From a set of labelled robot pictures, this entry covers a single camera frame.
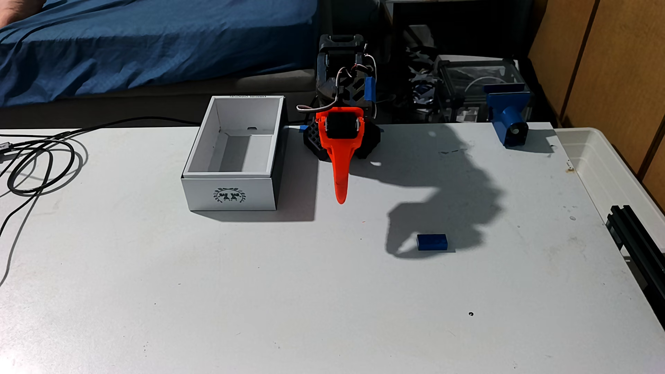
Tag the blue toy brick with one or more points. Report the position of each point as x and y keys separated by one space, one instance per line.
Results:
x=432 y=242

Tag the white cardboard box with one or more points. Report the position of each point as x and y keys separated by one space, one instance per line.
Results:
x=228 y=195

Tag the blue bed sheet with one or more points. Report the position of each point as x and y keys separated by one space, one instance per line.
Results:
x=156 y=41

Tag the white plastic bin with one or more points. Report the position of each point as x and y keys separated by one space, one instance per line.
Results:
x=597 y=166

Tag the wooden cabinet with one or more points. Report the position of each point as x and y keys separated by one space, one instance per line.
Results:
x=618 y=62

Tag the black aluminium extrusion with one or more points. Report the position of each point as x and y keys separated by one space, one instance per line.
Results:
x=636 y=244

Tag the person's bare limb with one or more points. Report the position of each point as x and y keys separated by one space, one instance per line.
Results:
x=18 y=9

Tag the clear enclosure with black frame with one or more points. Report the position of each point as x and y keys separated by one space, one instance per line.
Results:
x=478 y=78

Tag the blue printed clamp mount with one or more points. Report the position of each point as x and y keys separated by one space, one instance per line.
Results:
x=508 y=122

